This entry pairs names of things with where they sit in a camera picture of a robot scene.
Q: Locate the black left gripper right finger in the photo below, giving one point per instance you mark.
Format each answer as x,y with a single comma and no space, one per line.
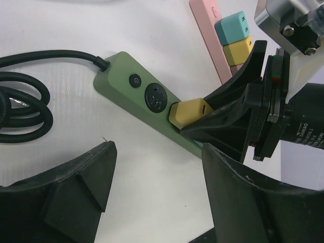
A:
248,206

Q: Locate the teal USB charger plug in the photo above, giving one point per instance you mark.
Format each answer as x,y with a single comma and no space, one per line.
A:
232,28

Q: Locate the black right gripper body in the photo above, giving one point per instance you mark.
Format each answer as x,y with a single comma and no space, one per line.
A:
272,120

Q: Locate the pink power strip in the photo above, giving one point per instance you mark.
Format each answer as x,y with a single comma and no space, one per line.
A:
207,13

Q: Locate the yellow USB charger plug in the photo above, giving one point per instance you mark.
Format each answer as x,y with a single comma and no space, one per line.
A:
237,53

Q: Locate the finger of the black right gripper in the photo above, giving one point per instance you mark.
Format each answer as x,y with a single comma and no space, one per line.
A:
235,86
226,127

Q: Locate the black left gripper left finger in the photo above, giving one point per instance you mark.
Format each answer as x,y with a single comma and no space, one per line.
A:
63,204

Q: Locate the green power strip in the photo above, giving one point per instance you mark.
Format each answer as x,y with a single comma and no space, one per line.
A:
129,85

